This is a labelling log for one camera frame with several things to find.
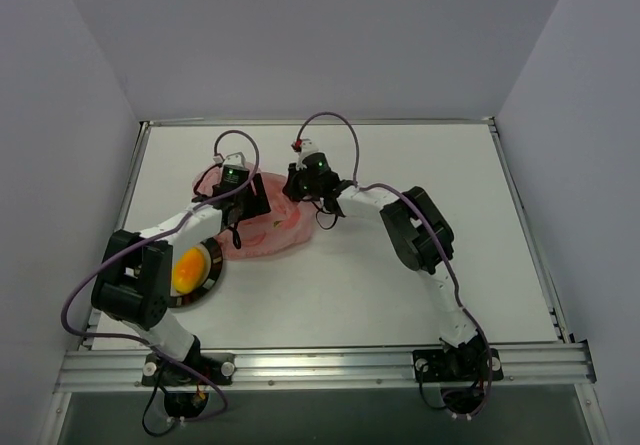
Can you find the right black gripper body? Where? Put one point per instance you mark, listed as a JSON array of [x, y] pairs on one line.
[[292, 185]]

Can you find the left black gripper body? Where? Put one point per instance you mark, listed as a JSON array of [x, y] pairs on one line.
[[257, 197]]

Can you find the pink plastic bag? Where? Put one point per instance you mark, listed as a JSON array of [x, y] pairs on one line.
[[288, 224]]

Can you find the fake yellow orange mango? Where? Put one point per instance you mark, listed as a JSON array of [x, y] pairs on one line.
[[191, 270]]

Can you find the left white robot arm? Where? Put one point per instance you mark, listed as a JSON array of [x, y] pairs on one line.
[[134, 284]]

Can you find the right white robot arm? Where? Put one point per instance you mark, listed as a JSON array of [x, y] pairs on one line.
[[421, 238]]

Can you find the black rimmed ceramic plate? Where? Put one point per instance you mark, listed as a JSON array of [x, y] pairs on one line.
[[216, 266]]

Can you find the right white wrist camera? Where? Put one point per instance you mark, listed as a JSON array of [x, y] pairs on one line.
[[303, 147]]

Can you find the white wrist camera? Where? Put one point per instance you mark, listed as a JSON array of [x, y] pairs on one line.
[[303, 147], [236, 159]]

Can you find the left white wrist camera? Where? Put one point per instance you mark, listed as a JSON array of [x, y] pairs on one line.
[[236, 159]]

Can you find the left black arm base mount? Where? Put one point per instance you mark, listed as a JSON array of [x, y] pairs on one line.
[[192, 389]]

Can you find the aluminium table frame rail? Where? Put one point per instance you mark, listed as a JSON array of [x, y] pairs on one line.
[[341, 310]]

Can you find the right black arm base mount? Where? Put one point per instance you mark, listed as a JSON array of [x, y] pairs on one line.
[[454, 381]]

